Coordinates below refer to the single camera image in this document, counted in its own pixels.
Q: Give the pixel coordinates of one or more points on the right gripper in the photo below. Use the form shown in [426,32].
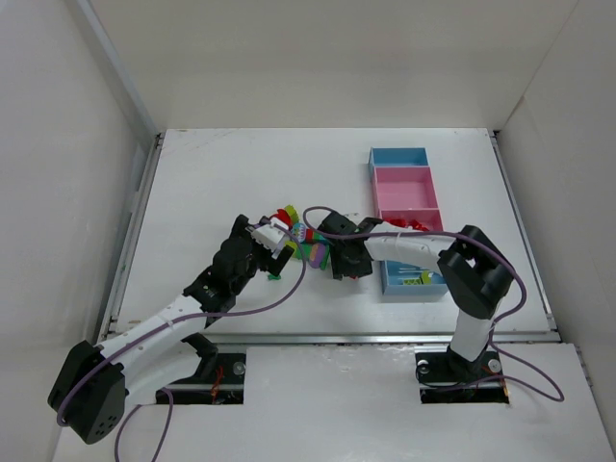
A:
[344,260]

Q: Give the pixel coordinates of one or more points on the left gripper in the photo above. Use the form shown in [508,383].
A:
[269,255]

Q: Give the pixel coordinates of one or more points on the red green turquoise lego stack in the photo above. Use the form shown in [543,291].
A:
[313,237]

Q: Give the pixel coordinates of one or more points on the round turquoise printed lego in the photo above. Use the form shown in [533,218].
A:
[300,232]

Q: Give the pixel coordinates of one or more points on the blue and pink sorting tray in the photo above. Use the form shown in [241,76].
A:
[402,187]

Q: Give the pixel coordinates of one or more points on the red lego cluster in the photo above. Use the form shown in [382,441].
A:
[404,223]

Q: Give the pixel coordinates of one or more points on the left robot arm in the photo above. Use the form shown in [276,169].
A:
[91,389]

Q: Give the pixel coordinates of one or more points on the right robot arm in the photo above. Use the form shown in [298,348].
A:
[474,270]

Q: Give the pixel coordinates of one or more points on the purple flower lego piece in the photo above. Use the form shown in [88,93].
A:
[318,256]

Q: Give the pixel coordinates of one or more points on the long multicolour lego stack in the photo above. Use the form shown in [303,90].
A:
[305,250]

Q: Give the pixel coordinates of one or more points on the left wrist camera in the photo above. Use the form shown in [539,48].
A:
[272,235]

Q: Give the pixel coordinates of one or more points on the aluminium front rail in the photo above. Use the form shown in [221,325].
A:
[547,337]

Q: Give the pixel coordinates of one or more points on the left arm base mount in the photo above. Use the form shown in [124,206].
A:
[221,382]

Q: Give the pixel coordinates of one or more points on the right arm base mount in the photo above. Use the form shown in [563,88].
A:
[446,379]

